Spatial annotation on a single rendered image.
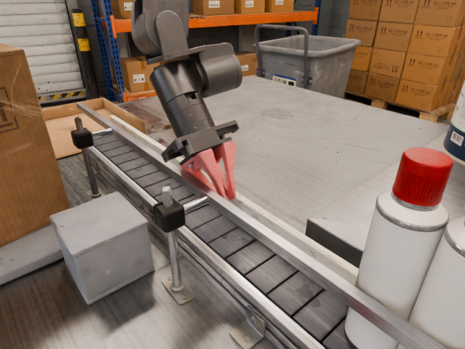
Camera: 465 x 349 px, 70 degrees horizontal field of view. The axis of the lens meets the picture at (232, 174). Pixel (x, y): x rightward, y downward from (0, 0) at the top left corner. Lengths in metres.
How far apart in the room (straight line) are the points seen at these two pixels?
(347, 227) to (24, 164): 0.48
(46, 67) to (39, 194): 3.77
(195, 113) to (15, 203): 0.30
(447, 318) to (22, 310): 0.47
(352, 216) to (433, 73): 3.20
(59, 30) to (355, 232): 4.03
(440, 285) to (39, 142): 0.52
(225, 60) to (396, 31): 3.38
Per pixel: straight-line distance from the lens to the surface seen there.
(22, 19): 4.27
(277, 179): 0.72
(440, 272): 0.29
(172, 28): 0.46
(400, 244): 0.29
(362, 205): 0.58
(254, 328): 0.44
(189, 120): 0.45
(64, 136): 1.02
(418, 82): 3.75
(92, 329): 0.47
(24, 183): 0.58
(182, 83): 0.47
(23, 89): 0.55
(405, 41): 3.79
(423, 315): 0.32
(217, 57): 0.51
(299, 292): 0.42
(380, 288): 0.32
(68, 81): 4.39
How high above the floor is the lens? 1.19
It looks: 30 degrees down
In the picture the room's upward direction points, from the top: straight up
